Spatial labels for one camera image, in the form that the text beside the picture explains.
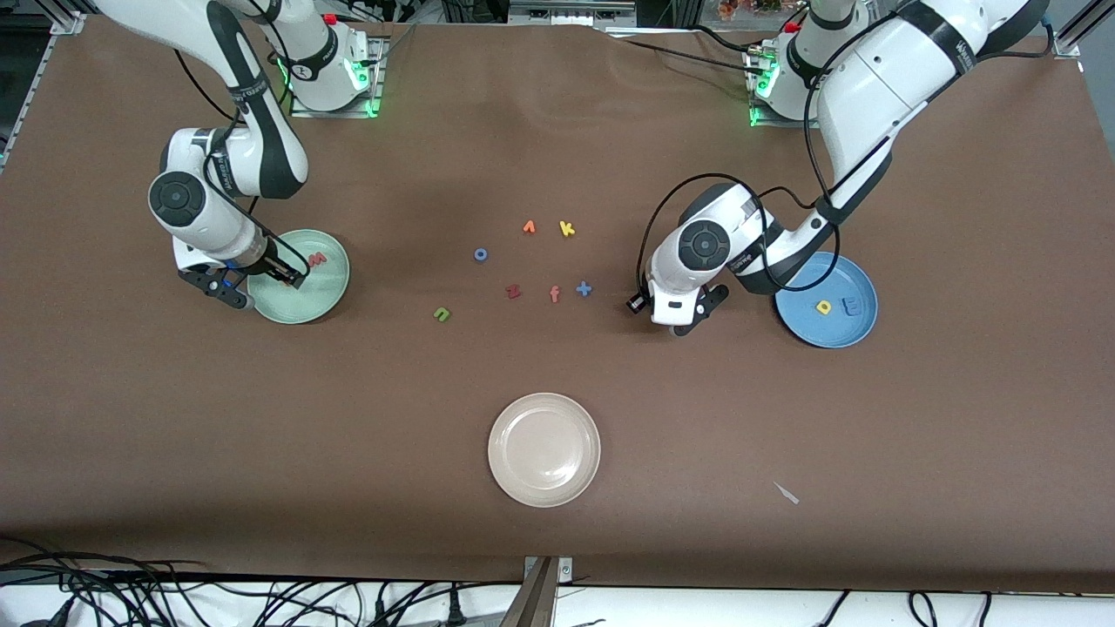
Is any blue plate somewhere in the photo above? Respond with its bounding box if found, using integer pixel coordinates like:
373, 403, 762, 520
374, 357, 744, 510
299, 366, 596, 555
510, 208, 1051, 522
774, 251, 879, 349

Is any black cable tangle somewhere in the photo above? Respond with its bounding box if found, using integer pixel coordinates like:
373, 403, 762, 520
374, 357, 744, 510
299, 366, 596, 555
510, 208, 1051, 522
0, 536, 524, 627

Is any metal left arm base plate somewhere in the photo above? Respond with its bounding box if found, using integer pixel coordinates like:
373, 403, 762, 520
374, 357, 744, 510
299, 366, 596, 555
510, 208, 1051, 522
747, 44, 821, 130

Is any black base cable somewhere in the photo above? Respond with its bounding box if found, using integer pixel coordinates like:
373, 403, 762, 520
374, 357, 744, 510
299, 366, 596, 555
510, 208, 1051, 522
601, 26, 767, 75

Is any green plate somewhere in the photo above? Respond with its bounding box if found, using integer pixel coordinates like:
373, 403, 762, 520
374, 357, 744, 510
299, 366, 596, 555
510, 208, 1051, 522
247, 229, 351, 326

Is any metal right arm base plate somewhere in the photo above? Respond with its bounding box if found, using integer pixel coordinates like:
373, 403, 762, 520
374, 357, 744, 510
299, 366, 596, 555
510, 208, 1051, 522
289, 35, 389, 118

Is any long black right arm cable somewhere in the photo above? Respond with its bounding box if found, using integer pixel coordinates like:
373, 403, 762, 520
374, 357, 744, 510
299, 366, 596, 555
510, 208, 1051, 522
174, 48, 311, 266

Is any brown table cover sheet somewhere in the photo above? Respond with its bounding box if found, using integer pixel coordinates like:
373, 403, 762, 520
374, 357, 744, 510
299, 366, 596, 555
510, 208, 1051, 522
0, 13, 1115, 595

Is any beige plate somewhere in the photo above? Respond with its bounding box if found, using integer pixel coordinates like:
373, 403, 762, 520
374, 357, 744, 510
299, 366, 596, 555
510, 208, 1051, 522
487, 393, 602, 509

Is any aluminium frame profile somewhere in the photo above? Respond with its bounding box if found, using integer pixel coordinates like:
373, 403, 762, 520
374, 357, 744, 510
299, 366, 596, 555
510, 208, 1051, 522
1050, 17, 1100, 60
0, 0, 88, 166

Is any metal table clamp bracket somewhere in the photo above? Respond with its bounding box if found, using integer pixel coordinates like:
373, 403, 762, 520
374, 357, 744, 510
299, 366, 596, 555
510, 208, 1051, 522
501, 556, 574, 627

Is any silver metal rail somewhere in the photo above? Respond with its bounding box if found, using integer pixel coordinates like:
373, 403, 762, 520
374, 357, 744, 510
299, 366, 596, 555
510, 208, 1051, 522
508, 0, 637, 27

